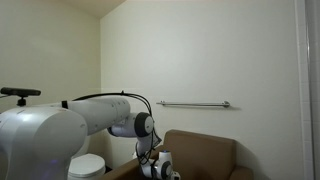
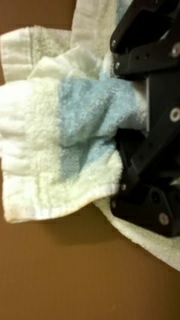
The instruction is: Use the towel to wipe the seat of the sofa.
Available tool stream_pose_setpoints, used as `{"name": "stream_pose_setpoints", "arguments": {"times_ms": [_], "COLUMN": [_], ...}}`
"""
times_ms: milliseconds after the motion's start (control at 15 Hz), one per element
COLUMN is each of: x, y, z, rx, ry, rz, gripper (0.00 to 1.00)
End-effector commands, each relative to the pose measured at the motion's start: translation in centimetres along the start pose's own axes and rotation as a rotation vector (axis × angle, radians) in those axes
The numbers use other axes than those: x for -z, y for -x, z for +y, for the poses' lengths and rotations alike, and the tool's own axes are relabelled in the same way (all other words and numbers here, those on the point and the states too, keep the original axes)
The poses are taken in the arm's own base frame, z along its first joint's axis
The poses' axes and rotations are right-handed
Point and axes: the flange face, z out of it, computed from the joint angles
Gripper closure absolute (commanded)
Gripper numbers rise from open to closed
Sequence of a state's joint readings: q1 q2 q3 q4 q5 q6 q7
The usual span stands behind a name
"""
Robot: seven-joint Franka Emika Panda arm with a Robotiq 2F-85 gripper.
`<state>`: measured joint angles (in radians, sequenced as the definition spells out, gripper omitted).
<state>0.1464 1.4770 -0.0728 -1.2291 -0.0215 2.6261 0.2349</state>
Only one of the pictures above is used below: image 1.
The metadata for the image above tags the chrome towel bar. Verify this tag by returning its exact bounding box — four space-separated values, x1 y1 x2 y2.
155 100 232 109

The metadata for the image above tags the white toilet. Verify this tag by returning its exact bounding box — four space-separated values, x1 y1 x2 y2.
68 133 107 180

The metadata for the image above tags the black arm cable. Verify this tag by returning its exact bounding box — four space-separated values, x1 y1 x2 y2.
71 90 163 168

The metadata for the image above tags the black camera on stand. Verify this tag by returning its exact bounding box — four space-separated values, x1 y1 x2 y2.
0 87 42 108

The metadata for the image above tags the white shower frame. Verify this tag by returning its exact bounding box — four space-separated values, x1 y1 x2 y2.
294 0 320 180

